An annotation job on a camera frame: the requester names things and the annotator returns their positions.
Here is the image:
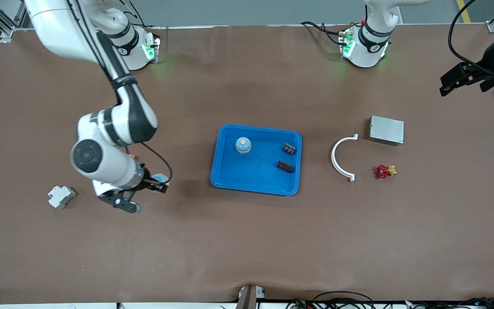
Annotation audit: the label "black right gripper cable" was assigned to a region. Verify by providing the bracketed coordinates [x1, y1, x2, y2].
[73, 0, 173, 184]

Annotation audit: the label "black cable bundle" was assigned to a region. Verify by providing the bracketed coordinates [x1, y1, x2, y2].
[401, 297, 494, 309]

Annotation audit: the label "looped black cable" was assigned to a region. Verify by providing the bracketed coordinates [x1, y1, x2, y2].
[313, 291, 375, 309]

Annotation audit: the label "black base cable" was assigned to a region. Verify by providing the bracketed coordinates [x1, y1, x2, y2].
[128, 0, 162, 30]
[301, 21, 344, 45]

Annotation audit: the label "black left base cable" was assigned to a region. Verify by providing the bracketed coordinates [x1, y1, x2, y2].
[301, 21, 344, 45]

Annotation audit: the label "black right base cable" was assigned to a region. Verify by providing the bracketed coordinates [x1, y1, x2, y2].
[128, 0, 162, 30]

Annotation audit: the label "brass valve red handle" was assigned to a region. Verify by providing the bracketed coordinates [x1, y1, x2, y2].
[375, 164, 398, 179]

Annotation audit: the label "small wires with connector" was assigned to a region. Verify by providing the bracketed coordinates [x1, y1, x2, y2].
[286, 298, 316, 309]

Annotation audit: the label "blue plastic tray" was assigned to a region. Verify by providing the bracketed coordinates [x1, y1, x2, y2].
[211, 124, 303, 197]

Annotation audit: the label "white circuit breaker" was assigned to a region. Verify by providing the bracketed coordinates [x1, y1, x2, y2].
[48, 185, 77, 209]

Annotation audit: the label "camera mount post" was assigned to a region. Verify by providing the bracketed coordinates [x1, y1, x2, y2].
[236, 285, 265, 309]

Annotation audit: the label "white curved plastic bracket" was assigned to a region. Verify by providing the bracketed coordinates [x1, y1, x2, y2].
[331, 134, 359, 183]

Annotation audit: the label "grey metal power supply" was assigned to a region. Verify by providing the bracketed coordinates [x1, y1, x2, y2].
[369, 115, 405, 147]

